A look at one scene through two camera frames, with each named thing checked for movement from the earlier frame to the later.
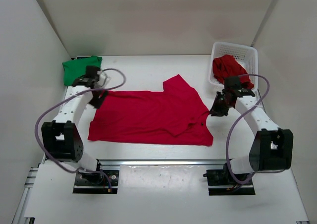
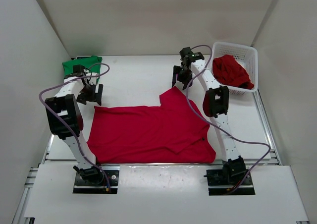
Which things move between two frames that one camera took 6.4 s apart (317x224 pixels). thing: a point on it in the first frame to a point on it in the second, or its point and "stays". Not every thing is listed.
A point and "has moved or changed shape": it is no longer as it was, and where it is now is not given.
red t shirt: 176,114 has moved or changed shape
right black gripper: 214,110 to 186,82
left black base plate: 94,182 stays
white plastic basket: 247,56 stays
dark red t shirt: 227,66 stays
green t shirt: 75,68 stays
